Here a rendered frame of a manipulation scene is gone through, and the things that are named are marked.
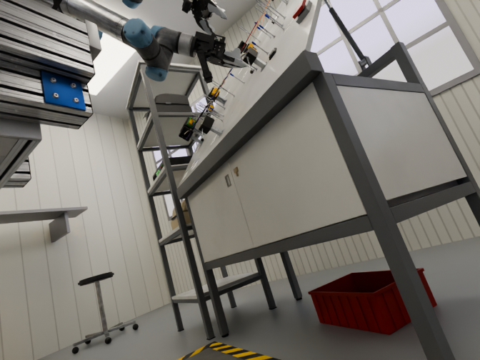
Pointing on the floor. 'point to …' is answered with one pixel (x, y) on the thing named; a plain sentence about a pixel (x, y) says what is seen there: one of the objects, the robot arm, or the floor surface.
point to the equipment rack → (134, 102)
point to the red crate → (365, 302)
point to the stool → (101, 313)
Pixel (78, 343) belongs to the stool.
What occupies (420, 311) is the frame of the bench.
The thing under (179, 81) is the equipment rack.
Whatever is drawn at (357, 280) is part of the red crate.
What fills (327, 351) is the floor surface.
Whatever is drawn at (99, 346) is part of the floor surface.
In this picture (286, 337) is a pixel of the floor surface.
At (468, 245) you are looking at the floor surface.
